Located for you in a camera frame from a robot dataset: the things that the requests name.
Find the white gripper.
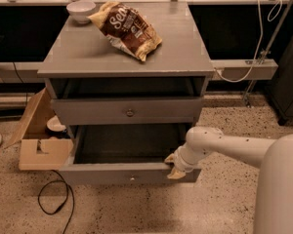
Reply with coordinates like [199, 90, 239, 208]
[164, 143, 199, 179]

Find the grey drawer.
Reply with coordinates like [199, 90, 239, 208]
[60, 124, 190, 185]
[51, 97, 202, 126]

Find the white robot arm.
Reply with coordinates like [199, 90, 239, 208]
[165, 127, 293, 234]

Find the grey drawer cabinet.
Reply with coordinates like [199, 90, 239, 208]
[37, 1, 215, 138]

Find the grey top drawer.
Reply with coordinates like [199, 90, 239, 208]
[51, 97, 202, 126]

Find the open cardboard box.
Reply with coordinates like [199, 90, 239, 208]
[6, 89, 73, 171]

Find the white plate in box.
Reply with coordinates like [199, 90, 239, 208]
[47, 116, 66, 133]

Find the dark grey cabinet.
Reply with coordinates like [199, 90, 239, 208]
[267, 36, 293, 126]

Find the metal diagonal pole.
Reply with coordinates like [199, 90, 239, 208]
[241, 0, 293, 108]

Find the brown coffee pad bag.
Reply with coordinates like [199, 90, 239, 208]
[88, 2, 162, 61]

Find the white ceramic bowl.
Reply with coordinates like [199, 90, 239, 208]
[66, 0, 96, 23]

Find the black floor cable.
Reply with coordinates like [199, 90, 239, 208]
[37, 170, 75, 234]

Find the black wall cable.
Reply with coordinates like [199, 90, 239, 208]
[11, 61, 29, 105]

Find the white hanging cable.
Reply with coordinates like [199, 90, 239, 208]
[214, 0, 293, 84]

